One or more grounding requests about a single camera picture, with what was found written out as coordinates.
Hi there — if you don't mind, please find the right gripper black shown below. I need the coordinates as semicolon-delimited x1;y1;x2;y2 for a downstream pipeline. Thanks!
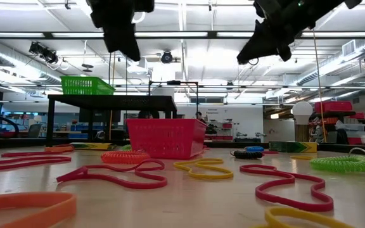
236;0;350;65

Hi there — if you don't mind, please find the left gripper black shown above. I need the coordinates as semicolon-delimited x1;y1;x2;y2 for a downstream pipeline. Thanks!
86;0;155;62

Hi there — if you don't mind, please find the green plastic basket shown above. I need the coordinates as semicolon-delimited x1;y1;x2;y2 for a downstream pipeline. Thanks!
60;75;117;96

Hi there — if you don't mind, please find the red plastic basket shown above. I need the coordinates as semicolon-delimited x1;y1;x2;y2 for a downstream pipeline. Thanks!
125;118;208;160

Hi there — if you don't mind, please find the blue spiral wrist coil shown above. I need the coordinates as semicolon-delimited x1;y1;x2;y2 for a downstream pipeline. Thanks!
243;145;266;153

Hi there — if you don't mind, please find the red spiral wrist coil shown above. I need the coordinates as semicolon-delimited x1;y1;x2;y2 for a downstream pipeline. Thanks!
100;149;152;165

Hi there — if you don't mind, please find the black spiral wrist coil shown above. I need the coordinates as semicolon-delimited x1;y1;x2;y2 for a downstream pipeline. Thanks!
231;149;264;160

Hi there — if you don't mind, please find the orange rubber band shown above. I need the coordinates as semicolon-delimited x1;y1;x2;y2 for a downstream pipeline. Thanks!
44;145;75;153
0;191;77;228

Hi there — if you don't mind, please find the grey office chair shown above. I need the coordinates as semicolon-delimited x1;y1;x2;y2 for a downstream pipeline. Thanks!
27;123;43;139

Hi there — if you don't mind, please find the black horizontal rig beam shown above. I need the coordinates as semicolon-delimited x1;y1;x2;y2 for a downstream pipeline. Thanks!
0;30;365;40

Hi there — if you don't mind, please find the black table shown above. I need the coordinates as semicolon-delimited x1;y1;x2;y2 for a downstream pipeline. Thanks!
45;94;178;148

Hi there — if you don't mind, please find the white air vent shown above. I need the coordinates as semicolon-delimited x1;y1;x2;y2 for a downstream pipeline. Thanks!
342;40;357;58

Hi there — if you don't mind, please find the white bulb table lamp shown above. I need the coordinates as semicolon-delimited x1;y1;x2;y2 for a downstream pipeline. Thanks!
291;101;314;143

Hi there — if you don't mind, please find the large red storage bin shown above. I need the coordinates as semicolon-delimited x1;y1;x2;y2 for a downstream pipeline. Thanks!
314;101;354;114

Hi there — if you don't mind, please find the person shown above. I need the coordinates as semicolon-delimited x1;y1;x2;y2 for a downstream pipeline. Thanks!
195;111;207;125

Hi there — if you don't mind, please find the black hanging cable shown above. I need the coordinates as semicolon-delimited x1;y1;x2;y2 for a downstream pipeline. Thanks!
124;56;129;127

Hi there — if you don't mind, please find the black metal frame stand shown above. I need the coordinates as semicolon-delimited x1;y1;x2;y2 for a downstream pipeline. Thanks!
148;80;200;140

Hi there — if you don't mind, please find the yellow hanging cable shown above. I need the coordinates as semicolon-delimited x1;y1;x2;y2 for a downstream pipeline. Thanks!
311;30;328;143

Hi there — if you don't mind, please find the black aluminium table frame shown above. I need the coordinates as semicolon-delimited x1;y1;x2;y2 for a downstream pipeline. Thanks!
0;136;365;156

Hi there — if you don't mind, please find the silver ventilation duct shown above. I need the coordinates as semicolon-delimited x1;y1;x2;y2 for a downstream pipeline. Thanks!
0;42;61;84

